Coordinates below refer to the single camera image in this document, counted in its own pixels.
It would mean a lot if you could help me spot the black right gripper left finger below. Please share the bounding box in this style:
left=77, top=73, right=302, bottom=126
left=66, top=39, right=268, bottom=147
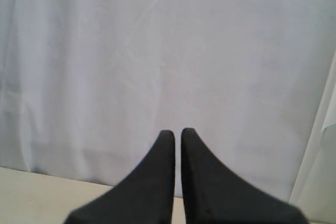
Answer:
left=65, top=130, right=175, bottom=224

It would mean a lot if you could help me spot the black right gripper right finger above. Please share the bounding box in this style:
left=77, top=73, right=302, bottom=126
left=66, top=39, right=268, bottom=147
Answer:
left=181, top=128, right=308, bottom=223

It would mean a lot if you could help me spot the white backdrop curtain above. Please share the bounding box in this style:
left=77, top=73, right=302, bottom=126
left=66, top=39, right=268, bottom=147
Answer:
left=0, top=0, right=336, bottom=206

